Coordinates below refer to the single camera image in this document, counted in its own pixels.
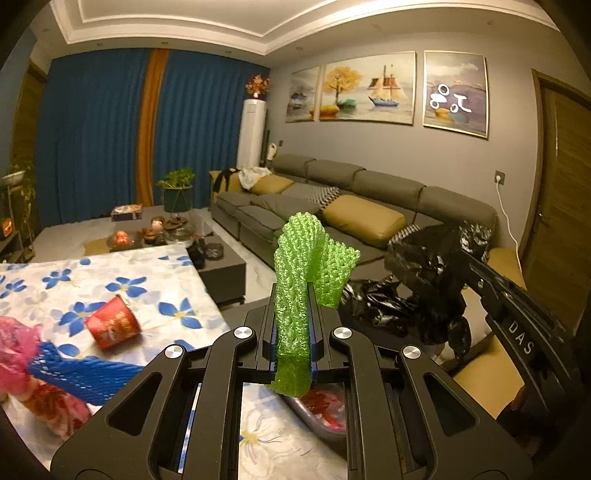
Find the red paper cup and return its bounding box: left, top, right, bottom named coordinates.
left=85, top=295, right=141, bottom=352

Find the dark grey coffee table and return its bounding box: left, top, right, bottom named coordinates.
left=32, top=205, right=247, bottom=305

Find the white cloth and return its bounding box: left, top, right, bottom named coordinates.
left=238, top=166, right=271, bottom=190

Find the orange printed wrapper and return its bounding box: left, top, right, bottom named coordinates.
left=21, top=383, right=93, bottom=438

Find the abstract framed painting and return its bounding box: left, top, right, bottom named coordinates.
left=422, top=50, right=489, bottom=140

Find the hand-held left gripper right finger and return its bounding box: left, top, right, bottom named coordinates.
left=309, top=284, right=528, bottom=480

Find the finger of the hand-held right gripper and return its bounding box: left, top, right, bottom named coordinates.
left=463, top=251, right=528, bottom=306

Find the white cable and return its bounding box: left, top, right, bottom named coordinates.
left=496, top=178, right=526, bottom=274

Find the brown teapot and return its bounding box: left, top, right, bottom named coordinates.
left=142, top=216, right=167, bottom=244

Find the blue foam net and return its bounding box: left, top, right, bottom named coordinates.
left=28, top=342, right=144, bottom=407

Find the floral tablecloth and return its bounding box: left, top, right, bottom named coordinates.
left=0, top=242, right=352, bottom=480

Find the blue curtain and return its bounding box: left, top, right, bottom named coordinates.
left=154, top=50, right=271, bottom=210
left=42, top=48, right=153, bottom=227

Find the small mustard pillow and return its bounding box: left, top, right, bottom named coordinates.
left=252, top=175, right=295, bottom=195

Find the white standing air conditioner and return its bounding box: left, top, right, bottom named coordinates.
left=238, top=99, right=269, bottom=171

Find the black cloth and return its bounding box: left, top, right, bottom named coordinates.
left=212, top=168, right=242, bottom=193

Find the grey plastic bin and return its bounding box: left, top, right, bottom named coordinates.
left=281, top=382, right=349, bottom=438

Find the black plastic bag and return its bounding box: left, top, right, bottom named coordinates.
left=342, top=222, right=492, bottom=361

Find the grey cushion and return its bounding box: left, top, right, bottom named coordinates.
left=252, top=194, right=315, bottom=215

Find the narrow landscape painting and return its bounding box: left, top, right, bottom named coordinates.
left=285, top=66, right=321, bottom=124

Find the glass kettle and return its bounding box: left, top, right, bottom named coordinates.
left=164, top=222, right=195, bottom=244

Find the sailboat painting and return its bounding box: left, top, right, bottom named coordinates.
left=318, top=51, right=417, bottom=127

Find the pink foam net sleeve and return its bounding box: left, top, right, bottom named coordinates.
left=0, top=316, right=44, bottom=398

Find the wooden door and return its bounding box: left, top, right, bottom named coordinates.
left=522, top=68, right=591, bottom=319

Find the orange flower bouquet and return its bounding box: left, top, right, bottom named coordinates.
left=245, top=75, right=271, bottom=100

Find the large mustard pillow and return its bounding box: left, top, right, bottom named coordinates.
left=321, top=195, right=408, bottom=251

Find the diamond patterned pillow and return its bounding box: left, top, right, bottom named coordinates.
left=295, top=184, right=341, bottom=205

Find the grey sectional sofa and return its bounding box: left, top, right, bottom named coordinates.
left=210, top=154, right=529, bottom=418

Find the potted green plant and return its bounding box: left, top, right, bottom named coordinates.
left=156, top=167, right=197, bottom=215

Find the printed box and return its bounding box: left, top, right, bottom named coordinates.
left=111, top=205, right=144, bottom=223

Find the houndstooth pillow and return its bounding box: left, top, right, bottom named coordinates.
left=388, top=225, right=426, bottom=250

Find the orange curtain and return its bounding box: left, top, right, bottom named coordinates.
left=135, top=48, right=172, bottom=208

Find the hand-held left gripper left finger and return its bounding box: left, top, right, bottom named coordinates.
left=50, top=293, right=280, bottom=480

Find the red wrapper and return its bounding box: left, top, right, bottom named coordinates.
left=305, top=388, right=347, bottom=431

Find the green foam net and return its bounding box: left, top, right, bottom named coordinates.
left=270, top=210, right=361, bottom=398

